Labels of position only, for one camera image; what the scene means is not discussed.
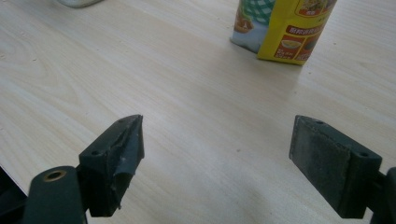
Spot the clear jar with grey lid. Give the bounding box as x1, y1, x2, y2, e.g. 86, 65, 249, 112
55, 0, 106, 9

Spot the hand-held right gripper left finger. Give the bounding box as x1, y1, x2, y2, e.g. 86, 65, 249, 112
78, 114, 146, 218

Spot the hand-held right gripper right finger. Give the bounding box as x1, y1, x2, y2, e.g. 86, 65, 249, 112
288, 115, 384, 219

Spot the yellow seasoning pouch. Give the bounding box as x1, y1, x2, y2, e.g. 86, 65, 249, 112
229, 0, 339, 66

